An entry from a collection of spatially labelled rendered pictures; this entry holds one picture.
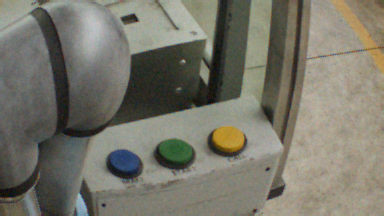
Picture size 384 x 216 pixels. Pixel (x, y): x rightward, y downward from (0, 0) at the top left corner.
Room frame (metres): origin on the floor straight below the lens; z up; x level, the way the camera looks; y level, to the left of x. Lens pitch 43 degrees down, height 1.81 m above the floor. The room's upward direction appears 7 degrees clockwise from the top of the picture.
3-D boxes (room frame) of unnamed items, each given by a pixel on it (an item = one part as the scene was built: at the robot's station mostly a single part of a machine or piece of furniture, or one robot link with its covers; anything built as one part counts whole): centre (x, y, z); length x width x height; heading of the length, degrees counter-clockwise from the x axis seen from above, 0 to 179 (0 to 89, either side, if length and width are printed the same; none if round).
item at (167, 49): (1.15, 0.11, 0.82); 0.18 x 0.18 x 0.15; 28
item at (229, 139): (0.92, -0.05, 0.90); 0.04 x 0.04 x 0.02
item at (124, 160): (0.85, 0.07, 0.90); 0.04 x 0.04 x 0.02
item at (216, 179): (0.90, 0.02, 0.82); 0.28 x 0.11 x 0.15; 118
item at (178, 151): (0.89, 0.01, 0.90); 0.04 x 0.04 x 0.02
